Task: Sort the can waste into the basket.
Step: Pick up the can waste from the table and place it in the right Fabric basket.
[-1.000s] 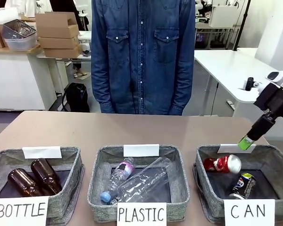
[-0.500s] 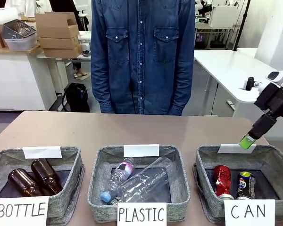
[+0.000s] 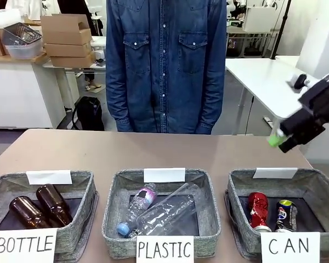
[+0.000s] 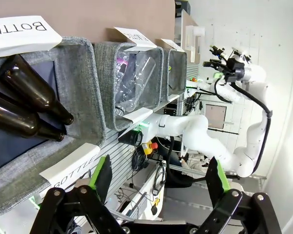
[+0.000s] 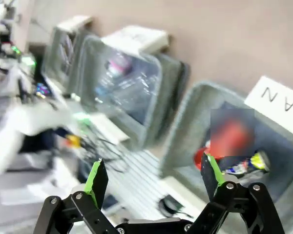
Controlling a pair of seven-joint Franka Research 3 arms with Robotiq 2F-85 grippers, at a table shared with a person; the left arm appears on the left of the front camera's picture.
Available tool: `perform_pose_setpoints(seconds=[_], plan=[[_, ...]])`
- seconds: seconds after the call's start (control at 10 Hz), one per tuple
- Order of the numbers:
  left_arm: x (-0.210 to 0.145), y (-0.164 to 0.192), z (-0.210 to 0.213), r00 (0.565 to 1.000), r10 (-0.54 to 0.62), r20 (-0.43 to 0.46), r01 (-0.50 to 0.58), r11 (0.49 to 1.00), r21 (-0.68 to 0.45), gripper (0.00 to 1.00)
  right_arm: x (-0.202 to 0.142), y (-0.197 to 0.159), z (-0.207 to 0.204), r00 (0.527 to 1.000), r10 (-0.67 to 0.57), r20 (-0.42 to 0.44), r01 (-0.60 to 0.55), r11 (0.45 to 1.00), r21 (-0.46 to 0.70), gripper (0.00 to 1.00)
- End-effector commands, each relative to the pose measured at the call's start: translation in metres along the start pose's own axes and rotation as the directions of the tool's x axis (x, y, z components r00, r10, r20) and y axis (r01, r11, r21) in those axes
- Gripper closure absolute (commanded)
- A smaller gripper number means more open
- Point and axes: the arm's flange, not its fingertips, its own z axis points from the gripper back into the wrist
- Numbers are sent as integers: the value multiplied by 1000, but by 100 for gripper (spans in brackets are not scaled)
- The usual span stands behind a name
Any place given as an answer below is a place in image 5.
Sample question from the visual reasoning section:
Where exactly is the clear plastic bottle without label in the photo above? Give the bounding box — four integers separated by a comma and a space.
116, 70, 162, 117

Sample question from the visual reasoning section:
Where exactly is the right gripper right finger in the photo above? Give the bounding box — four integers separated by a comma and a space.
185, 152, 287, 234

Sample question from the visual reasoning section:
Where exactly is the small white card can basket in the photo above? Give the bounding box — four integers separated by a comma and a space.
243, 75, 293, 135

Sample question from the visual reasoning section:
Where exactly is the crushed silver blue can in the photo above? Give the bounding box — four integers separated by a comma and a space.
224, 150, 271, 175

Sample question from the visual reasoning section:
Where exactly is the large paper sign reading plastic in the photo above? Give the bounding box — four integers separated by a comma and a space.
87, 113, 131, 144

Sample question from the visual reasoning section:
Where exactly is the crushed red can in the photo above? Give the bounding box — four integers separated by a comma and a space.
194, 109, 256, 171

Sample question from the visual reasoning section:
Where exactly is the grey fabric basket labelled plastic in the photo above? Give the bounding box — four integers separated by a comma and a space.
79, 35, 190, 148

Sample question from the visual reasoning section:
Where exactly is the black round device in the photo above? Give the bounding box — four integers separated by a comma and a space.
158, 194, 186, 218

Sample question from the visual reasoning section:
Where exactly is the grey fabric basket labelled bottle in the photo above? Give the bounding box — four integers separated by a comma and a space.
42, 24, 88, 95

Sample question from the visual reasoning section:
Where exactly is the large paper sign reading can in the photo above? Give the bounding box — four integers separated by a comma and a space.
160, 175, 208, 213

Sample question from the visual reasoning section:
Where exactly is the black cable bundle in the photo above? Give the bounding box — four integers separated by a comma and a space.
79, 130, 129, 173

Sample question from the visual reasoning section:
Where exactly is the yellow red connector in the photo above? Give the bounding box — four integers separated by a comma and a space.
65, 135, 83, 148

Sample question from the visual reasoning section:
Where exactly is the small white card bottle basket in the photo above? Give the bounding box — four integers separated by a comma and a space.
56, 15, 93, 33

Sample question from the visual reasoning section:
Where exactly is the device with coloured lights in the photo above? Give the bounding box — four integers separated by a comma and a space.
35, 82, 51, 98

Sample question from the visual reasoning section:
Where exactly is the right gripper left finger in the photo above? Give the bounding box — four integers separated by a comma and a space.
33, 157, 118, 234

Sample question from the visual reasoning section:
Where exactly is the clear plastic bottle pink label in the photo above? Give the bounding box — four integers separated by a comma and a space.
95, 53, 135, 103

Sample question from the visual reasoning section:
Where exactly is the small white card plastic basket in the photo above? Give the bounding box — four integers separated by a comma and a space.
102, 26, 172, 54

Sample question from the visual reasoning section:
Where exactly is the grey fabric basket labelled can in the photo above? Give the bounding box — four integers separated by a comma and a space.
160, 81, 293, 234

